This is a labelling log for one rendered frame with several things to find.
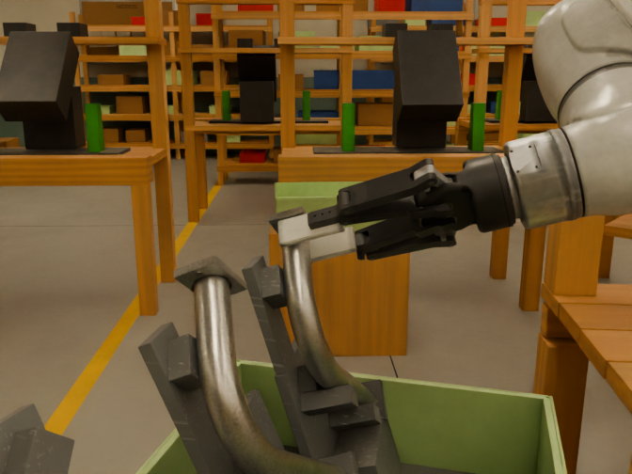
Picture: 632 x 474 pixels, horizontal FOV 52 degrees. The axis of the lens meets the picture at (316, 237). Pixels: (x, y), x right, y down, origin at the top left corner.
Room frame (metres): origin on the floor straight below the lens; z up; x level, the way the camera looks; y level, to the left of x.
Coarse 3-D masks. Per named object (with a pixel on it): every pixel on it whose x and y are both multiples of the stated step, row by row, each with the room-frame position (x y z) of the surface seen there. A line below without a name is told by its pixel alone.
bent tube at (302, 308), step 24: (288, 216) 0.66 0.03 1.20; (288, 264) 0.64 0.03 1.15; (288, 288) 0.62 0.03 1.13; (312, 288) 0.62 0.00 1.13; (288, 312) 0.61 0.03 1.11; (312, 312) 0.61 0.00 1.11; (312, 336) 0.60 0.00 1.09; (312, 360) 0.60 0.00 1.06; (336, 384) 0.63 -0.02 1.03; (360, 384) 0.70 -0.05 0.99
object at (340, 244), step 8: (344, 232) 0.68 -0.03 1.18; (352, 232) 0.68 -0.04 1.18; (312, 240) 0.69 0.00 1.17; (320, 240) 0.68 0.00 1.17; (328, 240) 0.68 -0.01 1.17; (336, 240) 0.68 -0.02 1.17; (344, 240) 0.67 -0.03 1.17; (352, 240) 0.67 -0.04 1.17; (312, 248) 0.68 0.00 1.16; (320, 248) 0.68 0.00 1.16; (328, 248) 0.67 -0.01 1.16; (336, 248) 0.67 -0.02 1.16; (344, 248) 0.67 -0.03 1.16; (352, 248) 0.66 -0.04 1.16; (312, 256) 0.67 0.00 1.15; (320, 256) 0.67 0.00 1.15; (328, 256) 0.67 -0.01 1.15; (336, 256) 0.67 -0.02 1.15
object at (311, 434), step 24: (264, 264) 0.66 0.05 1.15; (264, 288) 0.63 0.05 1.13; (264, 312) 0.62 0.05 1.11; (264, 336) 0.62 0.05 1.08; (288, 336) 0.66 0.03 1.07; (288, 360) 0.63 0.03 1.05; (288, 384) 0.61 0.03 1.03; (288, 408) 0.61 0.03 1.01; (312, 432) 0.63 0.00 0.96; (336, 432) 0.71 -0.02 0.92; (360, 432) 0.71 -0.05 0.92; (384, 432) 0.71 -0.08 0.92; (312, 456) 0.61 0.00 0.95; (360, 456) 0.65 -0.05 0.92; (384, 456) 0.68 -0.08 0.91
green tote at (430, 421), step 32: (256, 384) 0.81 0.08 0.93; (384, 384) 0.76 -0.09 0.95; (416, 384) 0.75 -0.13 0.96; (448, 384) 0.75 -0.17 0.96; (416, 416) 0.75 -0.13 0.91; (448, 416) 0.74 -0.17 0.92; (480, 416) 0.73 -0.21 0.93; (512, 416) 0.72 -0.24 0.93; (544, 416) 0.69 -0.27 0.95; (160, 448) 0.61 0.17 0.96; (416, 448) 0.75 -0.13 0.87; (448, 448) 0.74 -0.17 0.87; (480, 448) 0.73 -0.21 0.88; (512, 448) 0.72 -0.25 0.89; (544, 448) 0.66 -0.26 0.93
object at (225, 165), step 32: (384, 0) 7.89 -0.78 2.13; (416, 0) 7.89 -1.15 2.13; (448, 0) 7.92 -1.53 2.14; (256, 32) 7.87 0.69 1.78; (320, 96) 7.79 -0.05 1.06; (352, 96) 7.80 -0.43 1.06; (384, 96) 7.81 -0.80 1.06; (384, 128) 7.86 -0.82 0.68; (448, 128) 7.88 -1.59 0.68; (224, 160) 8.10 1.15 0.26; (256, 160) 7.87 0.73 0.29
